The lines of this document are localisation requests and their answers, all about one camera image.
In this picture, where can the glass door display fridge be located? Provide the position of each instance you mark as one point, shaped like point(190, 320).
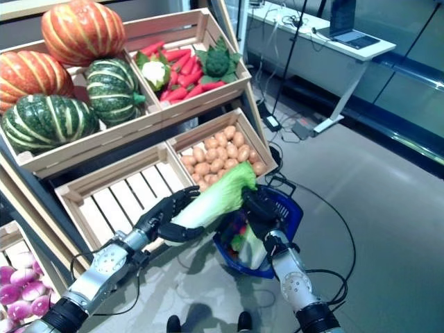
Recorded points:
point(243, 21)

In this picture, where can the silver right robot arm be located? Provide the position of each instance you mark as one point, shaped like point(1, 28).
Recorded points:
point(295, 281)

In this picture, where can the grey power strip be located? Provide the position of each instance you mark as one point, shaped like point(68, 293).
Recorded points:
point(301, 130)

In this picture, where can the red toy tomato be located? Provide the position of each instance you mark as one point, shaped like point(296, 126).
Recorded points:
point(243, 229)

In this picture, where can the white standing desk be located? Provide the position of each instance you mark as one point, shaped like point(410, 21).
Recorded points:
point(378, 46)

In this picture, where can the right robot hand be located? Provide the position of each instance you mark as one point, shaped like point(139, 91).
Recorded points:
point(265, 218)

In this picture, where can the white cauliflower with leaves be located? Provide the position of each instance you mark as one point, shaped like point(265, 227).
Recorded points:
point(153, 71)

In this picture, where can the green striped pumpkin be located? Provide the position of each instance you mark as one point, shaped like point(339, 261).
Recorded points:
point(109, 92)
point(48, 123)

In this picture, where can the black power adapter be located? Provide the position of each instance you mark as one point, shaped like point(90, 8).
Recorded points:
point(273, 123)

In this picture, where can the black tripod stand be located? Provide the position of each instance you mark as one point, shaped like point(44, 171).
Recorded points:
point(289, 52)

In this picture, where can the orange striped pumpkin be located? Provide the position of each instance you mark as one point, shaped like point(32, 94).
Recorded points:
point(31, 78)
point(83, 33)

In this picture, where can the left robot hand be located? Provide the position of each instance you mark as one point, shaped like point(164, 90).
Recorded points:
point(156, 218)

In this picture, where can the round green toy lettuce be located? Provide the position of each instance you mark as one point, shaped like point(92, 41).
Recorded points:
point(237, 241)

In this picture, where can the blue plastic shopping basket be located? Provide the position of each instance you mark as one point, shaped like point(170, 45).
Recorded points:
point(293, 211)

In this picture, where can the brown potato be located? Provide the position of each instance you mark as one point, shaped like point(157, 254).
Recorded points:
point(198, 154)
point(253, 156)
point(188, 160)
point(221, 139)
point(197, 178)
point(243, 154)
point(221, 153)
point(211, 154)
point(229, 163)
point(209, 179)
point(210, 143)
point(216, 165)
point(229, 132)
point(238, 139)
point(231, 151)
point(258, 169)
point(201, 168)

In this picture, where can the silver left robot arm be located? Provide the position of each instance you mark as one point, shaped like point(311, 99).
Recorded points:
point(104, 263)

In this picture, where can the green broccoli with leaves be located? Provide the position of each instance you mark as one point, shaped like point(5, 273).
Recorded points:
point(216, 62)

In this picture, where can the open laptop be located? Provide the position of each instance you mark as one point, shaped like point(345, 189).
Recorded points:
point(341, 17)

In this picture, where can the wooden display stand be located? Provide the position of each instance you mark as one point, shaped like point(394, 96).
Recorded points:
point(255, 118)
point(17, 204)

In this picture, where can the red carrot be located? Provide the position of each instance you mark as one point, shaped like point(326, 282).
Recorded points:
point(190, 79)
point(177, 55)
point(189, 65)
point(175, 93)
point(213, 85)
point(172, 79)
point(194, 91)
point(152, 48)

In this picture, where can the purple toy eggplant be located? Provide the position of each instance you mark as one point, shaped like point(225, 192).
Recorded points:
point(239, 220)

